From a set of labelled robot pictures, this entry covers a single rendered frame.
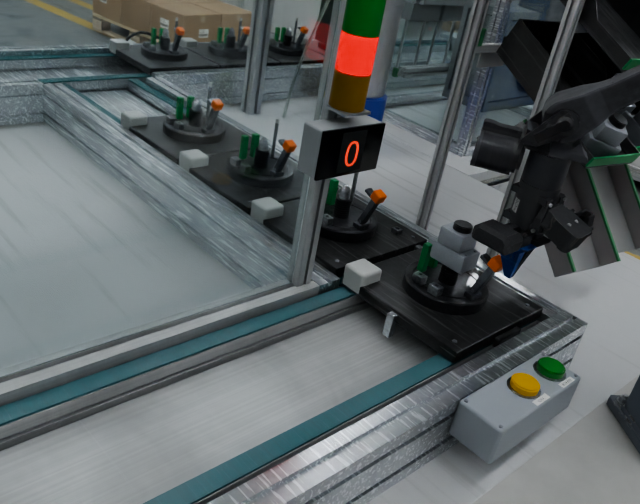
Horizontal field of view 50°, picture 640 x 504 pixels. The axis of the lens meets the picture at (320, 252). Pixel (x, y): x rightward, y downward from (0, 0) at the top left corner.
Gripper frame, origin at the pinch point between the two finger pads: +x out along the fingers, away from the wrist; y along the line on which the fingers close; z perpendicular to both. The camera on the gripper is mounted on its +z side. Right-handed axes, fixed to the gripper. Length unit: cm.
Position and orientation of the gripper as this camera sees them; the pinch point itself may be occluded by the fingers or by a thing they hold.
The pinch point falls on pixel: (515, 257)
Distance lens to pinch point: 106.5
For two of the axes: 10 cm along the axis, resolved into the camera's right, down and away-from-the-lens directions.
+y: 7.3, -2.2, 6.5
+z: 6.6, 4.6, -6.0
